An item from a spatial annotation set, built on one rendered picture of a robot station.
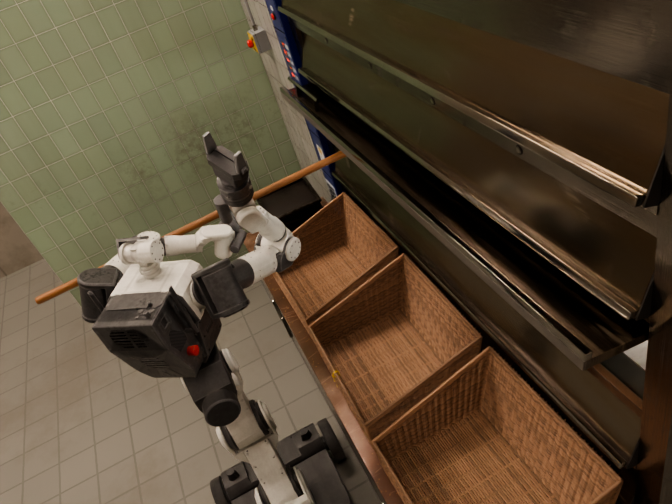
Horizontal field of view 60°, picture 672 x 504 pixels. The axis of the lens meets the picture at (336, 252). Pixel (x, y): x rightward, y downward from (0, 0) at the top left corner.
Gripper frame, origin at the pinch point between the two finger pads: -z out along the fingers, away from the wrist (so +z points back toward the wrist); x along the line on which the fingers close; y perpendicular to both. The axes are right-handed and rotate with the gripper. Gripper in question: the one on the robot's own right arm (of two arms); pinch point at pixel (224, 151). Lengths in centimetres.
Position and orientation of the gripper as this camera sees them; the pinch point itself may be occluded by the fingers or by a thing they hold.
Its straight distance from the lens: 150.0
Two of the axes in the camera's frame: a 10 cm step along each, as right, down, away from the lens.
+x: -7.8, -5.1, 3.5
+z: 0.5, 5.1, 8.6
